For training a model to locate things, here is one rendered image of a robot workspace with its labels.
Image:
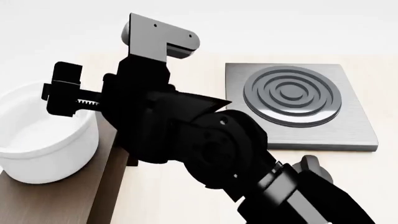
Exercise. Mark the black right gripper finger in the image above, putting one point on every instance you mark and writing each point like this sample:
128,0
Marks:
63,98

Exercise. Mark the white bowl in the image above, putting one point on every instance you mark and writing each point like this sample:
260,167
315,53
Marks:
37,144

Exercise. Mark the grey square stove plate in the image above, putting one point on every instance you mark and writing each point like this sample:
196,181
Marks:
354,126

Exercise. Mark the grey gripper camera bracket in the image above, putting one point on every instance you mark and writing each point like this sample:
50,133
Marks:
146,39

